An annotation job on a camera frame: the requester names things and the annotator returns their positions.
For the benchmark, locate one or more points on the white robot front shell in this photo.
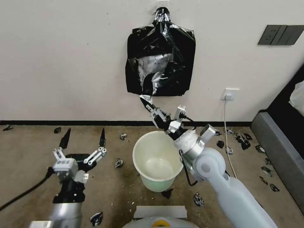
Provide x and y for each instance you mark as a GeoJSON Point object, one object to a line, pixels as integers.
{"type": "Point", "coordinates": [142, 223]}

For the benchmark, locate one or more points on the white plastic trash bin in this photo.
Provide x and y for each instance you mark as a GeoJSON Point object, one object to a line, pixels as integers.
{"type": "Point", "coordinates": [142, 148]}

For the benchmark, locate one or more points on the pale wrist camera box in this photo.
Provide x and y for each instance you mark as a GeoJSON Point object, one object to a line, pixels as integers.
{"type": "Point", "coordinates": [180, 111]}
{"type": "Point", "coordinates": [64, 168]}

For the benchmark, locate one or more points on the black crumpled plastic scrap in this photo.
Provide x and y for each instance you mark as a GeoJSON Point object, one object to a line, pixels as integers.
{"type": "Point", "coordinates": [198, 199]}
{"type": "Point", "coordinates": [229, 131]}
{"type": "Point", "coordinates": [167, 193]}
{"type": "Point", "coordinates": [118, 163]}
{"type": "Point", "coordinates": [57, 130]}
{"type": "Point", "coordinates": [123, 136]}
{"type": "Point", "coordinates": [220, 144]}
{"type": "Point", "coordinates": [267, 171]}
{"type": "Point", "coordinates": [248, 136]}
{"type": "Point", "coordinates": [97, 218]}
{"type": "Point", "coordinates": [218, 132]}
{"type": "Point", "coordinates": [268, 161]}
{"type": "Point", "coordinates": [263, 180]}
{"type": "Point", "coordinates": [7, 128]}
{"type": "Point", "coordinates": [246, 145]}
{"type": "Point", "coordinates": [274, 187]}
{"type": "Point", "coordinates": [260, 148]}
{"type": "Point", "coordinates": [238, 138]}
{"type": "Point", "coordinates": [229, 150]}

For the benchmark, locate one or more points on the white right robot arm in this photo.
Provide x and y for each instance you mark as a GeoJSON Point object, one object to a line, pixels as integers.
{"type": "Point", "coordinates": [225, 190]}

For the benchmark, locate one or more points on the dark grey wall switch panel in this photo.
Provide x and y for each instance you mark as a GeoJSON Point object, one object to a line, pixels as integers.
{"type": "Point", "coordinates": [291, 35]}

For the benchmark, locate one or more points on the white wall socket with plug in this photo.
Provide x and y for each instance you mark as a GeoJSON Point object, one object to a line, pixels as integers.
{"type": "Point", "coordinates": [230, 92]}

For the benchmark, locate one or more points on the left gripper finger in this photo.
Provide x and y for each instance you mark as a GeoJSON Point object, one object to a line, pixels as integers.
{"type": "Point", "coordinates": [102, 140]}
{"type": "Point", "coordinates": [64, 140]}

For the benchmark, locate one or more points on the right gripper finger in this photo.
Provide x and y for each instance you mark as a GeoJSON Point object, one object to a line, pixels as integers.
{"type": "Point", "coordinates": [146, 106]}
{"type": "Point", "coordinates": [161, 114]}

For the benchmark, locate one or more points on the white plastic bag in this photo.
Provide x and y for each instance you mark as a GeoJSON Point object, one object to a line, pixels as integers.
{"type": "Point", "coordinates": [298, 97]}

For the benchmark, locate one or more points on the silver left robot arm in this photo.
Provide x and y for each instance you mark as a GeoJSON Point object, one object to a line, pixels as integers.
{"type": "Point", "coordinates": [66, 213]}

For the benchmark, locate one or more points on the dark grey wall socket panel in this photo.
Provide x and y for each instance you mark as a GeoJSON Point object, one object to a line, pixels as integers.
{"type": "Point", "coordinates": [268, 34]}

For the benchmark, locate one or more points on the black baseboard strip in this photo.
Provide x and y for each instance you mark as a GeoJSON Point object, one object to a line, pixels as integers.
{"type": "Point", "coordinates": [71, 123]}

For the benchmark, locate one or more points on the black plastic trash bag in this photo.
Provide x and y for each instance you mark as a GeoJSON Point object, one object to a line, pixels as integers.
{"type": "Point", "coordinates": [161, 47]}

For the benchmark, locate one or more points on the grey upholstered bed frame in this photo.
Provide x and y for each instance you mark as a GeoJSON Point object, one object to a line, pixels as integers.
{"type": "Point", "coordinates": [273, 133]}

